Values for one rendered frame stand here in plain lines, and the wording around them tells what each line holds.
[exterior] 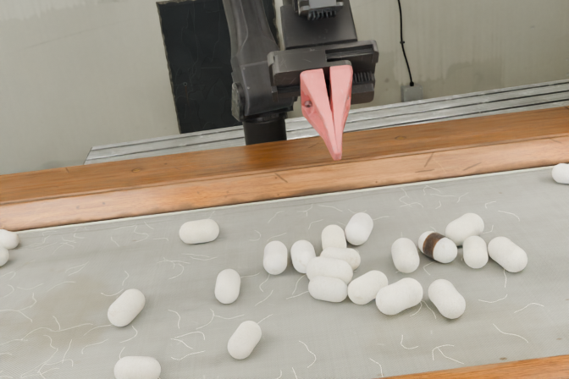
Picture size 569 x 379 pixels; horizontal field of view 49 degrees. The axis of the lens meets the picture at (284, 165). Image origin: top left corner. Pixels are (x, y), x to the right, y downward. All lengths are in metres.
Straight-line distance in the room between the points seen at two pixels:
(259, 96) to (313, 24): 0.27
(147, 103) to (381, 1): 1.02
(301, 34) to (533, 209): 0.27
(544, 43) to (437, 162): 2.20
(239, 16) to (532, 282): 0.53
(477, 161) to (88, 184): 0.42
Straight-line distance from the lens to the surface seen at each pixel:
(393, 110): 1.12
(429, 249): 0.52
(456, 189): 0.65
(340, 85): 0.56
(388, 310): 0.46
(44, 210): 0.70
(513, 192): 0.65
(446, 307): 0.45
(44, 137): 2.67
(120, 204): 0.68
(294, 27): 0.59
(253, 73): 0.85
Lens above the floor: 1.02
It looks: 22 degrees down
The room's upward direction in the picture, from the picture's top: 7 degrees counter-clockwise
